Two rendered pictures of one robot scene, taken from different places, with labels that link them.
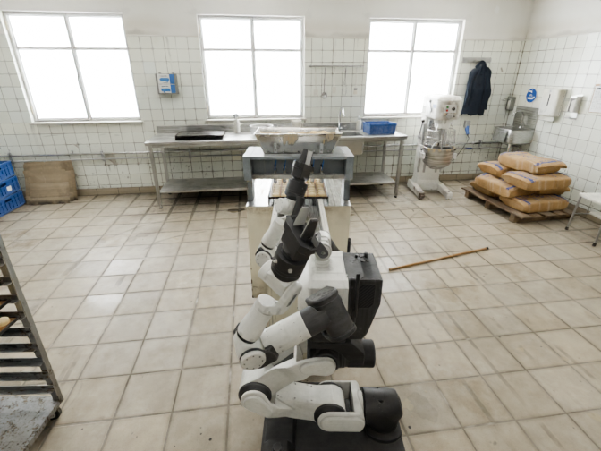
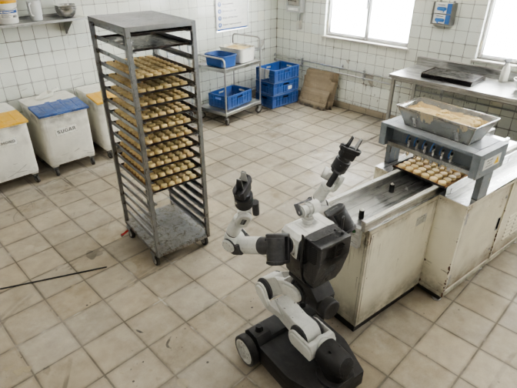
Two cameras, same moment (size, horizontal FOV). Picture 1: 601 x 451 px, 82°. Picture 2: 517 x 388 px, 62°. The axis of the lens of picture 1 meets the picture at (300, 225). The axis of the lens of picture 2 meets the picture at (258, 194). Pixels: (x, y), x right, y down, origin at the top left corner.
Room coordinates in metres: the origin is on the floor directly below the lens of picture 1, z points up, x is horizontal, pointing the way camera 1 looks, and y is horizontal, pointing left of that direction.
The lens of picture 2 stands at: (-0.16, -1.39, 2.22)
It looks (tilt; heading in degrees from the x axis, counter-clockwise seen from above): 30 degrees down; 53
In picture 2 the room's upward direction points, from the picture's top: straight up
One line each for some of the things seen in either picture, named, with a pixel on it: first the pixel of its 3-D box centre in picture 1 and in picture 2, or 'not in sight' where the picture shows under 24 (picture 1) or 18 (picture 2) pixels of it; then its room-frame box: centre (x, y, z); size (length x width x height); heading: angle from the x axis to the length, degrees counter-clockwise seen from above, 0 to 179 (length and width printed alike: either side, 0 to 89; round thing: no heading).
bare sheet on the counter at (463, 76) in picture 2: (200, 132); (453, 74); (4.73, 1.32, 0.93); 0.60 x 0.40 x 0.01; 99
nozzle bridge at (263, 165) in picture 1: (298, 174); (436, 155); (2.39, 0.02, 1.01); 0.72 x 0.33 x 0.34; 91
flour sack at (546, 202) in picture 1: (534, 200); not in sight; (4.14, -2.95, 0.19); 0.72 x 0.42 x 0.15; 102
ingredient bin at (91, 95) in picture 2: not in sight; (111, 118); (1.43, 3.77, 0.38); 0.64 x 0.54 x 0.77; 95
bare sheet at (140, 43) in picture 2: not in sight; (141, 40); (1.04, 1.55, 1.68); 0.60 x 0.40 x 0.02; 91
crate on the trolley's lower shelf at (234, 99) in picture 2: not in sight; (230, 97); (3.28, 3.92, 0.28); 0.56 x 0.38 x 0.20; 16
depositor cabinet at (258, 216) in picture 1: (298, 225); (455, 207); (2.86, 0.02, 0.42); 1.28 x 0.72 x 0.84; 1
